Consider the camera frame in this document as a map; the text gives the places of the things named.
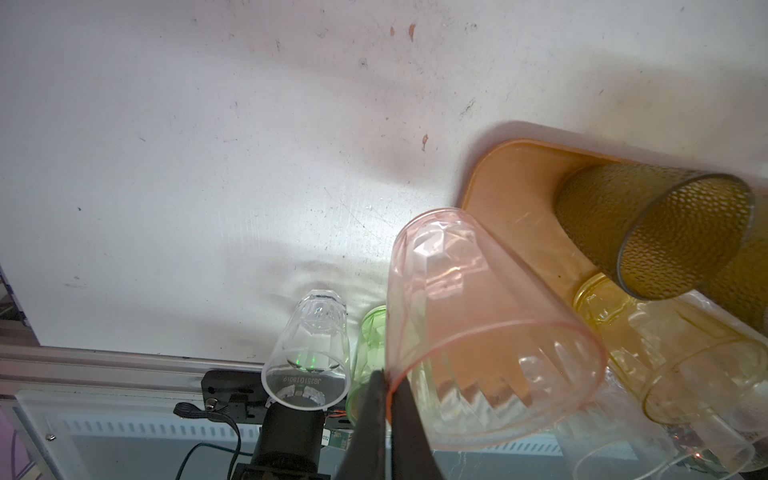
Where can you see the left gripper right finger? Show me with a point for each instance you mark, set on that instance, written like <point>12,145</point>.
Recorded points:
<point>411,456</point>

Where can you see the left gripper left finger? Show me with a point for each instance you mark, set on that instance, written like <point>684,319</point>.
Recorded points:
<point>366,455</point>

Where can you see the bright green glass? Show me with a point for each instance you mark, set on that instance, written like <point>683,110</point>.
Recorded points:
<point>369,357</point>

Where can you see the small clear glass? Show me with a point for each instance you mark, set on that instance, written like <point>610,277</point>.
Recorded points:
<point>309,369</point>

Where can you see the pink glass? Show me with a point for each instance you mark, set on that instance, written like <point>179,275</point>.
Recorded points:
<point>491,354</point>

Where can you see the yellow glass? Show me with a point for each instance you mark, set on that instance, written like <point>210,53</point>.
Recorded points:
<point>680,362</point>

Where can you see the brown glass back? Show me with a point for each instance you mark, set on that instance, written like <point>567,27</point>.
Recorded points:
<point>657,232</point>

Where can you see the dark olive glass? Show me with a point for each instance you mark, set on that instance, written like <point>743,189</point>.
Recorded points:
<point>741,287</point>

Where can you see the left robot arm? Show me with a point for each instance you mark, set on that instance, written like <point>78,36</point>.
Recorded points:
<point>389,436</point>

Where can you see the brown plastic tray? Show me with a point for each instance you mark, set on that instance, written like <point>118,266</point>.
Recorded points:
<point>511,192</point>

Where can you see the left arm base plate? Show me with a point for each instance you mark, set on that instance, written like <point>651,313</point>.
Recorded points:
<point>241,395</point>

